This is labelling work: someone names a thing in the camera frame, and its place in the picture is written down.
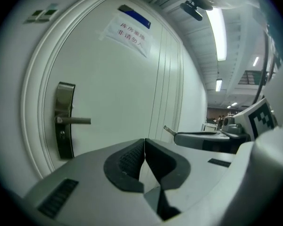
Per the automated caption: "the small metal key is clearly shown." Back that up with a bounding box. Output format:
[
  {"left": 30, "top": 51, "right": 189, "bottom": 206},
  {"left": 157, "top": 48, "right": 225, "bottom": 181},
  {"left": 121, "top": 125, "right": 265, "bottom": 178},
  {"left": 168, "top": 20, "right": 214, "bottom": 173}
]
[{"left": 163, "top": 125, "right": 178, "bottom": 137}]

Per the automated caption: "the white paper notice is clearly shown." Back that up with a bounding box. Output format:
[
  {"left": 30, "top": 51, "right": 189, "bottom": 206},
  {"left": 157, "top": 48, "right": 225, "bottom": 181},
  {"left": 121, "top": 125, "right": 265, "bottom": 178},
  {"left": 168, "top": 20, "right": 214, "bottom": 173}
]
[{"left": 96, "top": 11, "right": 154, "bottom": 58}]

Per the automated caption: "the black cable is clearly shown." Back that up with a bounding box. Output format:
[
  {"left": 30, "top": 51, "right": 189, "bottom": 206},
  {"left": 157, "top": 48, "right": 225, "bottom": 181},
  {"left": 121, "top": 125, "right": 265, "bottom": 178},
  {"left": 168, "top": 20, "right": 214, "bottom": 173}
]
[{"left": 254, "top": 31, "right": 271, "bottom": 105}]

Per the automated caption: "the metal door lock with handle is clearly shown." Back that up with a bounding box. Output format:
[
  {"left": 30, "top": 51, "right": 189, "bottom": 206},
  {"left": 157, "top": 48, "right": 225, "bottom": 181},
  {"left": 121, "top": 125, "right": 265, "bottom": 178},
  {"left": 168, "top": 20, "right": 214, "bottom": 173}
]
[{"left": 54, "top": 81, "right": 92, "bottom": 160}]

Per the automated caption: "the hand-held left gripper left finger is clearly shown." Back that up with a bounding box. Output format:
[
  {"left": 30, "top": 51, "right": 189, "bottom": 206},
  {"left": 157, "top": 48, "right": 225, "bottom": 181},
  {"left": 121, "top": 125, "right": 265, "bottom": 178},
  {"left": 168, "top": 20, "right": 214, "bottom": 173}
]
[{"left": 23, "top": 138, "right": 162, "bottom": 226}]

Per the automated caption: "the black head-worn camera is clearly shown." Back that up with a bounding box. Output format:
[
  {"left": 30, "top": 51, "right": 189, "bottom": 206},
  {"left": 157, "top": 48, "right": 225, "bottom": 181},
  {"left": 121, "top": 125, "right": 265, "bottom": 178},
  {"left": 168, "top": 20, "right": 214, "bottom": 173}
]
[{"left": 180, "top": 0, "right": 203, "bottom": 21}]

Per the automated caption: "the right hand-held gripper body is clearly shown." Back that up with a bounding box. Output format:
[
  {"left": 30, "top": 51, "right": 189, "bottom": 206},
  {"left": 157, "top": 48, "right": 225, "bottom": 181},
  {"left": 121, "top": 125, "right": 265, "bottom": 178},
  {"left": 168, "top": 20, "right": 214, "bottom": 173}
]
[{"left": 220, "top": 97, "right": 278, "bottom": 155}]

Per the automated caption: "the blue door sign plate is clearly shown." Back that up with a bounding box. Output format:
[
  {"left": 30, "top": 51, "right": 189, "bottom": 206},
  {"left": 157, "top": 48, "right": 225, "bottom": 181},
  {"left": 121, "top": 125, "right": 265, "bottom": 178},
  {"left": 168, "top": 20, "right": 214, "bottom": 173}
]
[{"left": 117, "top": 4, "right": 151, "bottom": 30}]

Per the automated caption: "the long ceiling light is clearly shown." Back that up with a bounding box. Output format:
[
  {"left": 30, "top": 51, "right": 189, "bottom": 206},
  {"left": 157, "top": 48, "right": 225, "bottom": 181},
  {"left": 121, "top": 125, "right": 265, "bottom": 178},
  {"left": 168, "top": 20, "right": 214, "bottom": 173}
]
[{"left": 206, "top": 7, "right": 227, "bottom": 62}]

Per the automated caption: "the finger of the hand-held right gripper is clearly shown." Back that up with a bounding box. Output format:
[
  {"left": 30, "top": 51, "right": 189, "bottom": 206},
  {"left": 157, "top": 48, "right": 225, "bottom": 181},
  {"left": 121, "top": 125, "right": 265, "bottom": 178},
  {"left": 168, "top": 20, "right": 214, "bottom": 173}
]
[{"left": 174, "top": 131, "right": 231, "bottom": 153}]

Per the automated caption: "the dark railing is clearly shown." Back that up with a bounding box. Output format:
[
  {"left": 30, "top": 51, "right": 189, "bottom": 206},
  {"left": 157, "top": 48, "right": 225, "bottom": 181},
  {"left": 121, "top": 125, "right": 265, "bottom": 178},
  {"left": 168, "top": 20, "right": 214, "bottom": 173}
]
[{"left": 237, "top": 70, "right": 266, "bottom": 86}]

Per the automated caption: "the white door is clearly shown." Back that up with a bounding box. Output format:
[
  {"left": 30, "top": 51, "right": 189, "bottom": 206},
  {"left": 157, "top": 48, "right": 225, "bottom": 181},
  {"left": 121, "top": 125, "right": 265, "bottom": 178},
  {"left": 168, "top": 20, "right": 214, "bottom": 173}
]
[{"left": 42, "top": 0, "right": 166, "bottom": 171}]

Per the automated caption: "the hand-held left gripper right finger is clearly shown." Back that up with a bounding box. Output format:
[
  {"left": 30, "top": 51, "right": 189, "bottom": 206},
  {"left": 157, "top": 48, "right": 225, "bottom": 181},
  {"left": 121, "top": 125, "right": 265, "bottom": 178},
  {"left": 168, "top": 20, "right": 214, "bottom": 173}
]
[{"left": 144, "top": 138, "right": 237, "bottom": 221}]

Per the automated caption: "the green wall switch panel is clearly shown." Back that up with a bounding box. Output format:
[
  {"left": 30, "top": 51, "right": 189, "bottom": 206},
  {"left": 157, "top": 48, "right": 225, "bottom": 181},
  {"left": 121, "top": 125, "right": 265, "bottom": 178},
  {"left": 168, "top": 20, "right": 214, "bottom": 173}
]
[
  {"left": 38, "top": 3, "right": 59, "bottom": 22},
  {"left": 25, "top": 9, "right": 44, "bottom": 23}
]

